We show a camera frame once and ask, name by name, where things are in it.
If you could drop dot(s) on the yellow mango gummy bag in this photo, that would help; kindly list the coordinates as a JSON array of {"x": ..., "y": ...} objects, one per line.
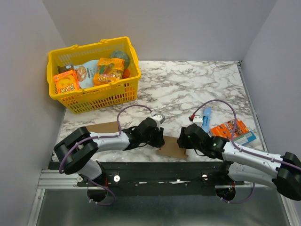
[{"x": 108, "y": 70}]

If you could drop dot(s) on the light blue mint pack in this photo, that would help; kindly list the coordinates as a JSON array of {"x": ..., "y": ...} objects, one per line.
[{"x": 245, "y": 138}]

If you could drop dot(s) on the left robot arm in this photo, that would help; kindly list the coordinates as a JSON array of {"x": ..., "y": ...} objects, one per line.
[{"x": 76, "y": 150}]

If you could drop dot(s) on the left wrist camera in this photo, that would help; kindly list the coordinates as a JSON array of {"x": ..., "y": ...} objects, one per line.
[{"x": 159, "y": 119}]

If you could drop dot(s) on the folded brown cardboard box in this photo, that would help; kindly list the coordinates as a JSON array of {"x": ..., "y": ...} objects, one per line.
[{"x": 109, "y": 127}]

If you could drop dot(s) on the orange round fruit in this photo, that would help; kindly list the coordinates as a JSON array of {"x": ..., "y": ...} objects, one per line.
[{"x": 126, "y": 73}]

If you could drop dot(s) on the orange snack box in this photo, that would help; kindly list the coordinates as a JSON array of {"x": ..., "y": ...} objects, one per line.
[{"x": 66, "y": 82}]

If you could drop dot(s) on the yellow plastic shopping basket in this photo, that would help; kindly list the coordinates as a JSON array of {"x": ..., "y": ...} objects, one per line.
[{"x": 85, "y": 100}]

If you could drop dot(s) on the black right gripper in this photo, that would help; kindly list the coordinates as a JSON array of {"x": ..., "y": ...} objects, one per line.
[{"x": 181, "y": 139}]

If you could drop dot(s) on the dark brown snack packet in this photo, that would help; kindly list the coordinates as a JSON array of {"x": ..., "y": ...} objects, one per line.
[{"x": 62, "y": 69}]

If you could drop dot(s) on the grey green round sponge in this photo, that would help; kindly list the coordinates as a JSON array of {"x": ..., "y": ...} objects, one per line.
[{"x": 121, "y": 55}]

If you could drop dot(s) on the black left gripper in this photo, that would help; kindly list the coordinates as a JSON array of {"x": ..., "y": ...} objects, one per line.
[{"x": 159, "y": 141}]

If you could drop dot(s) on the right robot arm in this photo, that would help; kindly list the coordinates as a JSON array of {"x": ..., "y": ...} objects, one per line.
[{"x": 282, "y": 172}]

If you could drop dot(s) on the blue small box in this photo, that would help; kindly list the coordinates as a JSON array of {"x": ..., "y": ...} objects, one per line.
[{"x": 206, "y": 119}]

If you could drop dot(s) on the black mounting base plate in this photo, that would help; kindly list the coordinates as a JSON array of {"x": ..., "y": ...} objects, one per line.
[{"x": 159, "y": 179}]

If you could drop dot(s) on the light blue cassava chips bag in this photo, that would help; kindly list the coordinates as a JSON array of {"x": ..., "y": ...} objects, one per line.
[{"x": 85, "y": 73}]

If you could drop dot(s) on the brown cardboard box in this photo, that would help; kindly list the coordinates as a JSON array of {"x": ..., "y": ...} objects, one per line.
[
  {"x": 109, "y": 127},
  {"x": 171, "y": 149}
]

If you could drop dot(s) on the orange small box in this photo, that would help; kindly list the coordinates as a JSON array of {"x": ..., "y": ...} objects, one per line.
[{"x": 225, "y": 130}]

